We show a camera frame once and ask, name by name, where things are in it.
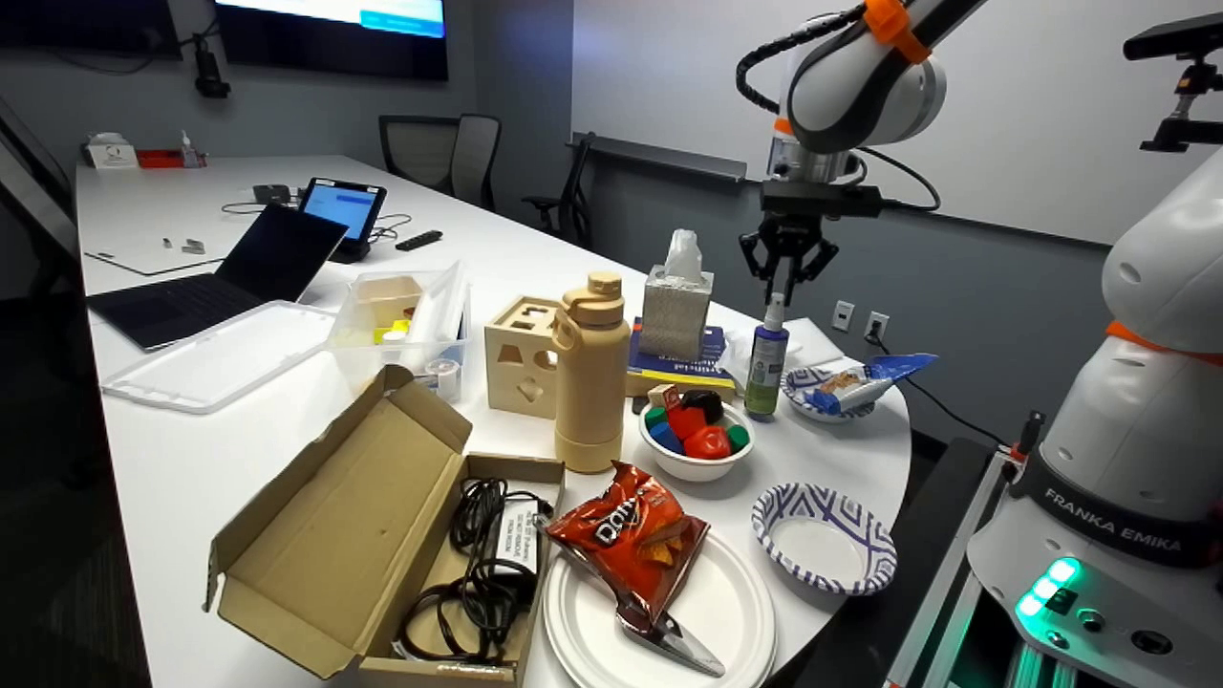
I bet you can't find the small white box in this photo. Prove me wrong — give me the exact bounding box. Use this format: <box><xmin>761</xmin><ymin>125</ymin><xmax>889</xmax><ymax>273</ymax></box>
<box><xmin>84</xmin><ymin>132</ymin><xmax>140</xmax><ymax>178</ymax></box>

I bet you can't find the dark office chair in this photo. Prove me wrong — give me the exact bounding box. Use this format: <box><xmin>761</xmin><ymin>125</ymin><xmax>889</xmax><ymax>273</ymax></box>
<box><xmin>522</xmin><ymin>132</ymin><xmax>603</xmax><ymax>248</ymax></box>

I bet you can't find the black laptop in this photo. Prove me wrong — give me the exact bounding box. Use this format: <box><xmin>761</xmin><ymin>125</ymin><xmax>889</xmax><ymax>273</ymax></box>
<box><xmin>84</xmin><ymin>204</ymin><xmax>351</xmax><ymax>351</ymax></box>

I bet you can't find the blue pretzel snack bag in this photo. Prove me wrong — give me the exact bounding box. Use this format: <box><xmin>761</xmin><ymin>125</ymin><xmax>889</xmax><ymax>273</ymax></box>
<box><xmin>803</xmin><ymin>350</ymin><xmax>938</xmax><ymax>422</ymax></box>

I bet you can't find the red Doritos chip bag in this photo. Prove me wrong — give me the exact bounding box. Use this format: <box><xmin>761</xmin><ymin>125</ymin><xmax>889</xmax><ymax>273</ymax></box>
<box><xmin>545</xmin><ymin>461</ymin><xmax>710</xmax><ymax>643</ymax></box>

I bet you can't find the black conference webcam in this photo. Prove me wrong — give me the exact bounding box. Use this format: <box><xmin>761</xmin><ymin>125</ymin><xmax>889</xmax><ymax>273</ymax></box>
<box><xmin>186</xmin><ymin>22</ymin><xmax>237</xmax><ymax>102</ymax></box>

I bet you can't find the wooden shape sorter box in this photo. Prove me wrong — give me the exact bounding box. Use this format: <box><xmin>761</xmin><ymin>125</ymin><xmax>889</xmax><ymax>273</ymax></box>
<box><xmin>480</xmin><ymin>295</ymin><xmax>566</xmax><ymax>422</ymax></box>

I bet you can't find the open cardboard box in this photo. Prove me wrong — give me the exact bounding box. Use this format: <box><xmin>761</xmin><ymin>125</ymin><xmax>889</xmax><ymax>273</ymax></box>
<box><xmin>203</xmin><ymin>362</ymin><xmax>570</xmax><ymax>688</ymax></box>

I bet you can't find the black tablet on stand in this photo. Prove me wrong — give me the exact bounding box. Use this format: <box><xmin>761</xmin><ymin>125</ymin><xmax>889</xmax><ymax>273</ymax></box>
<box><xmin>299</xmin><ymin>178</ymin><xmax>391</xmax><ymax>269</ymax></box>

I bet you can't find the black camera on stand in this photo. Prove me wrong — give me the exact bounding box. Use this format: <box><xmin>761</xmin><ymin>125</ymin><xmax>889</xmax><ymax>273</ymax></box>
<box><xmin>1118</xmin><ymin>12</ymin><xmax>1223</xmax><ymax>159</ymax></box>

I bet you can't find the black marker pen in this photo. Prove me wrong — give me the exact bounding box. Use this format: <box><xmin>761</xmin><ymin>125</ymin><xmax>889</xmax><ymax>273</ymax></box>
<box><xmin>391</xmin><ymin>225</ymin><xmax>448</xmax><ymax>255</ymax></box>

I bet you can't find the black power cable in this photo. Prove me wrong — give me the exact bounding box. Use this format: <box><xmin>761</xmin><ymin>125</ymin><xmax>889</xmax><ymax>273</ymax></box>
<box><xmin>868</xmin><ymin>333</ymin><xmax>1015</xmax><ymax>450</ymax></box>

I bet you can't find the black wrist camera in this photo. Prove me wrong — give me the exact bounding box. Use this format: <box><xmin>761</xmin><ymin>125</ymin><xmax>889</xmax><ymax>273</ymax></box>
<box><xmin>761</xmin><ymin>183</ymin><xmax>886</xmax><ymax>224</ymax></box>

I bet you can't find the tan water bottle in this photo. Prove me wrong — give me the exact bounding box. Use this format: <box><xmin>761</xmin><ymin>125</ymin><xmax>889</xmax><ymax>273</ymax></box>
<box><xmin>549</xmin><ymin>269</ymin><xmax>637</xmax><ymax>478</ymax></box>

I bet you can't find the white wall whiteboard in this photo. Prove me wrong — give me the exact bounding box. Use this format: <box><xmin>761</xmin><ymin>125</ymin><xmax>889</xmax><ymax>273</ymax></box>
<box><xmin>570</xmin><ymin>0</ymin><xmax>1223</xmax><ymax>248</ymax></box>

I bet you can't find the grey mesh office chair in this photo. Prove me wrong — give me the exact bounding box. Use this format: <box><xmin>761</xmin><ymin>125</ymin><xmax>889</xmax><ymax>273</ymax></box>
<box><xmin>375</xmin><ymin>110</ymin><xmax>461</xmax><ymax>199</ymax></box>
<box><xmin>451</xmin><ymin>110</ymin><xmax>505</xmax><ymax>213</ymax></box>

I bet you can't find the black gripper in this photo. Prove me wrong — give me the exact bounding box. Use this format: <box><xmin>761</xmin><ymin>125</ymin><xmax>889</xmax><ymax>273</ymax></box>
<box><xmin>742</xmin><ymin>210</ymin><xmax>845</xmax><ymax>310</ymax></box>

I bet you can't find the blue spray bottle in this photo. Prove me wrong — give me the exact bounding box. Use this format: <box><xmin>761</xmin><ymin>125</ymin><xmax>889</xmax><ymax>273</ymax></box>
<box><xmin>742</xmin><ymin>295</ymin><xmax>793</xmax><ymax>424</ymax></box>

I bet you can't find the black power adapter with cable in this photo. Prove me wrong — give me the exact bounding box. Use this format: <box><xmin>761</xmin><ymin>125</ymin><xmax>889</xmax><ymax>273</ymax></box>
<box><xmin>393</xmin><ymin>476</ymin><xmax>556</xmax><ymax>668</ymax></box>

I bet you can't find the wall television screen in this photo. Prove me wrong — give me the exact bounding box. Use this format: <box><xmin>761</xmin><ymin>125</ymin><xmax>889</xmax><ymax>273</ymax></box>
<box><xmin>205</xmin><ymin>0</ymin><xmax>454</xmax><ymax>83</ymax></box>

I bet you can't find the blue patterned paper plate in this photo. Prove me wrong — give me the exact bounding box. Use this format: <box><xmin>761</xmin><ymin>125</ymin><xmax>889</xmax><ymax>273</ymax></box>
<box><xmin>750</xmin><ymin>478</ymin><xmax>900</xmax><ymax>599</ymax></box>
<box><xmin>779</xmin><ymin>359</ymin><xmax>896</xmax><ymax>424</ymax></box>

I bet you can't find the white bowl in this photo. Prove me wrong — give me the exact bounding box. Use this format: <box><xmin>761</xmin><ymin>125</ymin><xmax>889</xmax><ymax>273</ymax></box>
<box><xmin>635</xmin><ymin>393</ymin><xmax>761</xmax><ymax>487</ymax></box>

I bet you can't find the metal knife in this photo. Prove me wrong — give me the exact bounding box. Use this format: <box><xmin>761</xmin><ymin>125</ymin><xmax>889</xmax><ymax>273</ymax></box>
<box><xmin>616</xmin><ymin>608</ymin><xmax>730</xmax><ymax>681</ymax></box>

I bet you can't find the robot stand with metal frame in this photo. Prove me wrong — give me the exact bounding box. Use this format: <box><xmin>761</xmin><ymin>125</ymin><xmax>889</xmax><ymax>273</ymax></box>
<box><xmin>884</xmin><ymin>407</ymin><xmax>1062</xmax><ymax>688</ymax></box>

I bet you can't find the clear plastic container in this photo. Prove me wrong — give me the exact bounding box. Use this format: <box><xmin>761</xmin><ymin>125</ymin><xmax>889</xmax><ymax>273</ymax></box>
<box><xmin>330</xmin><ymin>260</ymin><xmax>470</xmax><ymax>407</ymax></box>

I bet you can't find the white paper plate stack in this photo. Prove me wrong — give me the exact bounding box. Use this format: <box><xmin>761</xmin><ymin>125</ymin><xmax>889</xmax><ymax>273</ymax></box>
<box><xmin>538</xmin><ymin>528</ymin><xmax>779</xmax><ymax>688</ymax></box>

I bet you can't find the red toy block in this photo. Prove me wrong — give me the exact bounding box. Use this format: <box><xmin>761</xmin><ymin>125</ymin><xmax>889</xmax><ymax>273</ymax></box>
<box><xmin>663</xmin><ymin>401</ymin><xmax>738</xmax><ymax>463</ymax></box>

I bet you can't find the clear plastic lid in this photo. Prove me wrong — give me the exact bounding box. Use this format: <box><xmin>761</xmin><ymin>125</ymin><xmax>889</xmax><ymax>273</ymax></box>
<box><xmin>103</xmin><ymin>297</ymin><xmax>341</xmax><ymax>417</ymax></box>

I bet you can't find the blue book yellow edge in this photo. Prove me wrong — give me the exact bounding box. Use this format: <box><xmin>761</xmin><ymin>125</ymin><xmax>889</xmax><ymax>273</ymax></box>
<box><xmin>621</xmin><ymin>322</ymin><xmax>745</xmax><ymax>401</ymax></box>

